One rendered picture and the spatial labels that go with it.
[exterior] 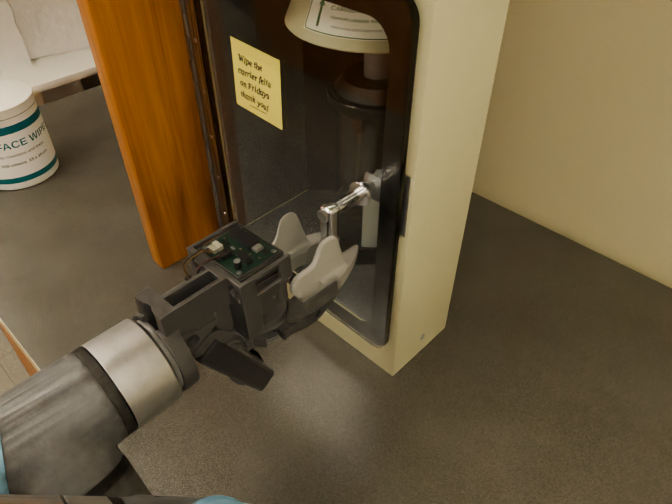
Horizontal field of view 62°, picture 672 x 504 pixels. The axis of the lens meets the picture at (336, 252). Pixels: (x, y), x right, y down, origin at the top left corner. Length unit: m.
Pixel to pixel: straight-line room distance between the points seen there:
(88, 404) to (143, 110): 0.43
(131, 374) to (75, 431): 0.05
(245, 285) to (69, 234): 0.60
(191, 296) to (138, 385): 0.07
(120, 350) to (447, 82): 0.33
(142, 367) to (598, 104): 0.70
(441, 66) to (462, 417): 0.40
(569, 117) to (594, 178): 0.10
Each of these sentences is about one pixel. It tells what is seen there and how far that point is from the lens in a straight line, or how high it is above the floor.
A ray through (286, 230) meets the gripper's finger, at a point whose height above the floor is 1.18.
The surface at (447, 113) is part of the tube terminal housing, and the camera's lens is 0.51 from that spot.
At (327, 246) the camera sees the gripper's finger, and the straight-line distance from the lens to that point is 0.49.
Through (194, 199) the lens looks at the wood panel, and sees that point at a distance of 0.85.
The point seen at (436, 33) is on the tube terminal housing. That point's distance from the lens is 0.46.
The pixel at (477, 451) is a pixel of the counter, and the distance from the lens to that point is 0.68.
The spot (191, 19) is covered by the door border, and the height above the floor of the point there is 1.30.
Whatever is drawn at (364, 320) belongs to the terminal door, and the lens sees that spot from 0.66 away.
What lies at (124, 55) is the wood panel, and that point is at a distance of 0.72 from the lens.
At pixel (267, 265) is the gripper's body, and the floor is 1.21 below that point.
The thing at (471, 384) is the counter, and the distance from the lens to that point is 0.73.
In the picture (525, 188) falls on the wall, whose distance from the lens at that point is 1.00.
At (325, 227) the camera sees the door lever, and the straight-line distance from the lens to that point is 0.53.
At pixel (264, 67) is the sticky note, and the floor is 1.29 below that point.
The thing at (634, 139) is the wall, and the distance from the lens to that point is 0.89.
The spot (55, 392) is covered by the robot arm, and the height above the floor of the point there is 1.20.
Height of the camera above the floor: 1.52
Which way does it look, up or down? 42 degrees down
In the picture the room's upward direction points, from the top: straight up
